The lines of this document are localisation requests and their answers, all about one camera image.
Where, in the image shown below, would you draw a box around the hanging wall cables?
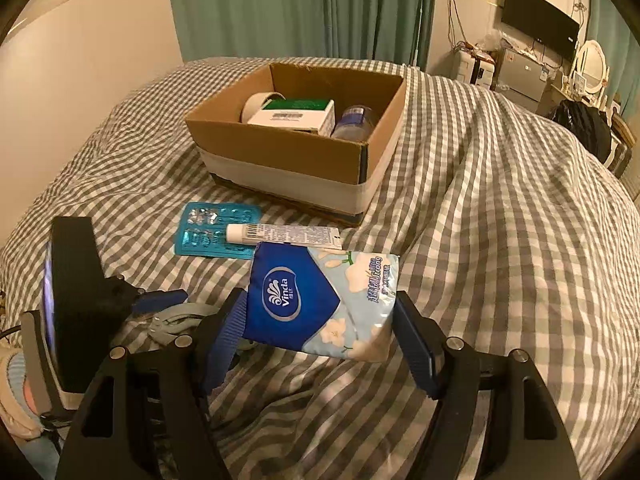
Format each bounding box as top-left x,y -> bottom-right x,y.
446,0 -> 473,52

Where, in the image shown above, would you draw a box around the person's left forearm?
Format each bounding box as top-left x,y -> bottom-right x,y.
0,346 -> 62,480

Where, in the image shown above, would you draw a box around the white ointment tube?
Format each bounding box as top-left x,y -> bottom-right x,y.
226,223 -> 344,250

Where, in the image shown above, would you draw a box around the grey checked blanket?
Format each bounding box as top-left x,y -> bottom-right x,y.
0,56 -> 640,480

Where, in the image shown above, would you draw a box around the black bag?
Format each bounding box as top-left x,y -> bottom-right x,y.
551,99 -> 614,162

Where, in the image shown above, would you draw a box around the blue-label clear jar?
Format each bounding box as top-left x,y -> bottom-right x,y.
330,105 -> 381,141

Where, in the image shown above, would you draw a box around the silver mini fridge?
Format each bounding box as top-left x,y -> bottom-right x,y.
495,47 -> 552,103

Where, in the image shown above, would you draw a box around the white oval mirror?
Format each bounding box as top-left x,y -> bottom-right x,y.
574,39 -> 612,97

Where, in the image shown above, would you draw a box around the white appliance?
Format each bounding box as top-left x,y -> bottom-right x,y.
452,49 -> 497,86

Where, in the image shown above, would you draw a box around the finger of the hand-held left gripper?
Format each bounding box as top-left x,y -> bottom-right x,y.
131,289 -> 189,317

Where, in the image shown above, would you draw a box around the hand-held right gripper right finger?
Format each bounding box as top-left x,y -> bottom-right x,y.
392,291 -> 581,480

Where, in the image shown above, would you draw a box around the green curtain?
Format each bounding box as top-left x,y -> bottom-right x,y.
164,0 -> 439,69

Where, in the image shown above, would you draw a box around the green and white carton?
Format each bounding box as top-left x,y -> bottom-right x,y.
247,98 -> 336,134

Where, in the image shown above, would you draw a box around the blue floral tissue pack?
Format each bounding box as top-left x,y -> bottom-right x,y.
242,241 -> 401,364

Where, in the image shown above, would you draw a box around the white tape roll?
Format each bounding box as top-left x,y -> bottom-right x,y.
241,92 -> 287,124

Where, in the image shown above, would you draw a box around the cardboard box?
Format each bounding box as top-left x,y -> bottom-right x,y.
184,62 -> 407,227

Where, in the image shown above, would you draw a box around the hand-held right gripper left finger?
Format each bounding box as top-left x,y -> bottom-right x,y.
55,290 -> 249,480

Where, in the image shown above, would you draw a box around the black wall television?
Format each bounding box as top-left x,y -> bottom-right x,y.
501,0 -> 581,59

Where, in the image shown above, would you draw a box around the teal pill blister pack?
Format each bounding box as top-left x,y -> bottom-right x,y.
172,202 -> 264,261

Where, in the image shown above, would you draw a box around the teal window curtain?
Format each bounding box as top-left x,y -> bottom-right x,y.
588,0 -> 640,113

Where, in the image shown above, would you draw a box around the wooden chair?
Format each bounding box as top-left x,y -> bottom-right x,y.
606,105 -> 638,179

